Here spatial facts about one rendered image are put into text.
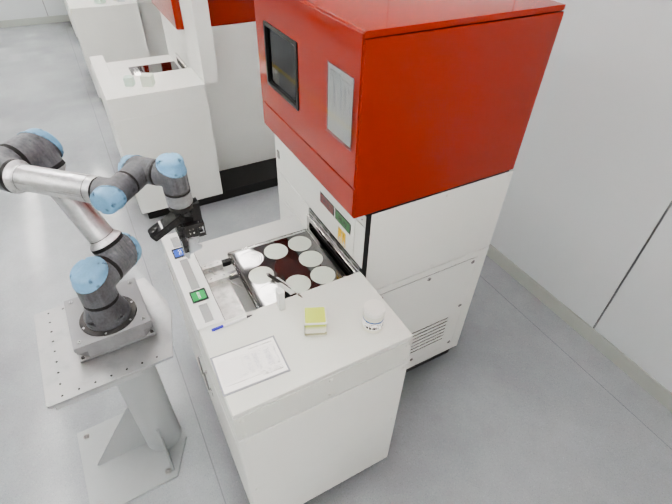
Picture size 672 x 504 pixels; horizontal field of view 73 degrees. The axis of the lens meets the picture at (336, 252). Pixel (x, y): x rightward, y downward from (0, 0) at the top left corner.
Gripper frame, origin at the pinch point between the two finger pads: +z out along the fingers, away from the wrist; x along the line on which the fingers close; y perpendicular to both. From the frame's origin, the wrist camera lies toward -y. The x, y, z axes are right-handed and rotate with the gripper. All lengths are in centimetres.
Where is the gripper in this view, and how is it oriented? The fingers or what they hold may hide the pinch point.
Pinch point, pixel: (186, 255)
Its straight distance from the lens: 155.4
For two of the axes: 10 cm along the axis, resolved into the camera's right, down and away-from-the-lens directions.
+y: 8.8, -3.0, 3.7
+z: -0.3, 7.5, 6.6
